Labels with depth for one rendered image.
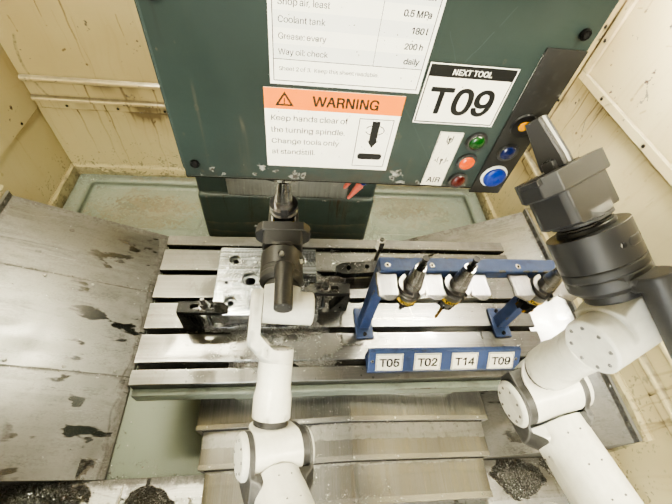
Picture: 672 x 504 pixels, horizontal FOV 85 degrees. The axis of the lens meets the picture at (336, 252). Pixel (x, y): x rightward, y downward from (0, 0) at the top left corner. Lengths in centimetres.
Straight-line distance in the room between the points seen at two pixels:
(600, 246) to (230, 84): 42
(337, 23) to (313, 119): 10
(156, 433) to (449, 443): 90
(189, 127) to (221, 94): 6
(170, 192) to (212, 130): 152
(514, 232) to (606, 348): 123
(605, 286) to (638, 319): 5
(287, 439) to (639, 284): 56
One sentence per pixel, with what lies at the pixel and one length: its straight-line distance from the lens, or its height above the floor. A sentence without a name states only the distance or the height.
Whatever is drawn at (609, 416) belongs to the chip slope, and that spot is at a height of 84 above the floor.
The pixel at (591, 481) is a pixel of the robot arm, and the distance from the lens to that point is 73.
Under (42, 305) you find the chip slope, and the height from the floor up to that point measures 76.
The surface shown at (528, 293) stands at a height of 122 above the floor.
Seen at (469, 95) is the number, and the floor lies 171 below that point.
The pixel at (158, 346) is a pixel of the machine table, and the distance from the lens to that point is 115.
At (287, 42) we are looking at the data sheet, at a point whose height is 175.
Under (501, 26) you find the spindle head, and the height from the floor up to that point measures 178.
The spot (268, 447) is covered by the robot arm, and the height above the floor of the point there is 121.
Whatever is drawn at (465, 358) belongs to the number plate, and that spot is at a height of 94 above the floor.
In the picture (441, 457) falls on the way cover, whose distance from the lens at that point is 128.
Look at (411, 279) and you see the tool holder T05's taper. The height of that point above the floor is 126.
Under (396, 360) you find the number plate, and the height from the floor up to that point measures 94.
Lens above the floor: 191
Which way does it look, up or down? 53 degrees down
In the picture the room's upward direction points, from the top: 10 degrees clockwise
